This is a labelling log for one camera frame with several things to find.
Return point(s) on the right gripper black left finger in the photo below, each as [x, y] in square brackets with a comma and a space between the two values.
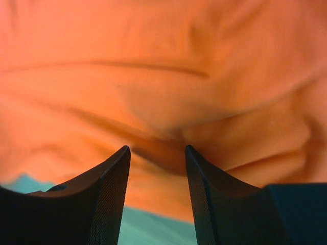
[86, 209]

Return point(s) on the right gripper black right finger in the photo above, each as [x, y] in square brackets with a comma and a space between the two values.
[228, 211]

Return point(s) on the orange t shirt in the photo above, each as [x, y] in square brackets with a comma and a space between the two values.
[243, 82]

